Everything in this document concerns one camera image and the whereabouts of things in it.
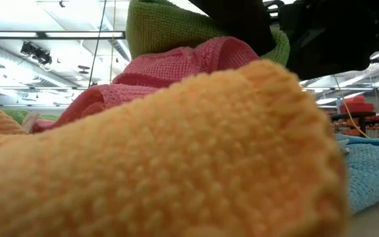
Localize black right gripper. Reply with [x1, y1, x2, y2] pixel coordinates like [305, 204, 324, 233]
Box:
[189, 0, 379, 82]

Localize green microfiber towel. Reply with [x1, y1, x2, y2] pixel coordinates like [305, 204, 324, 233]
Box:
[125, 0, 291, 66]
[1, 108, 61, 126]

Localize orange microfiber towel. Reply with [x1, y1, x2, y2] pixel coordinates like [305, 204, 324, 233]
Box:
[0, 59, 350, 237]

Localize red stacked bins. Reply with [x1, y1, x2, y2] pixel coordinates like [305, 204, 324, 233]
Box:
[339, 95, 376, 115]

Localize black shelf table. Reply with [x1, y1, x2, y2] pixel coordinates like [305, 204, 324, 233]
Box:
[329, 111, 379, 138]

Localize black ceiling device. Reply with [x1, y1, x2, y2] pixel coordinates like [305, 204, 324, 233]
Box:
[19, 40, 53, 66]

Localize silver ceiling duct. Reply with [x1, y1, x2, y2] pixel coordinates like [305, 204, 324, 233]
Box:
[109, 38, 134, 64]

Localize yellow hanging cable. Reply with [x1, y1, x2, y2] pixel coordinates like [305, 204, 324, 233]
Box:
[332, 74, 371, 139]

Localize black hanging cable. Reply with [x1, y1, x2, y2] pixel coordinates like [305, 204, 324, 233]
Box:
[86, 0, 108, 89]

